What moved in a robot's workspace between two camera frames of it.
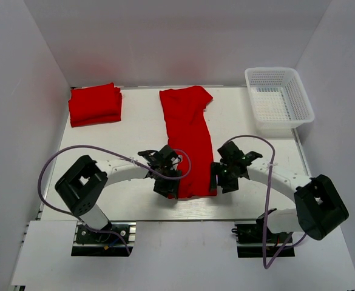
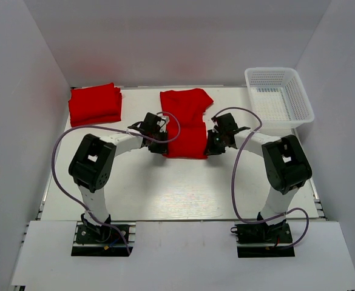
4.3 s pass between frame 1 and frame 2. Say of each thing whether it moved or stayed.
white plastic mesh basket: stayed
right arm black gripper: moved
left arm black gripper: moved
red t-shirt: moved
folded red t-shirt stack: stayed
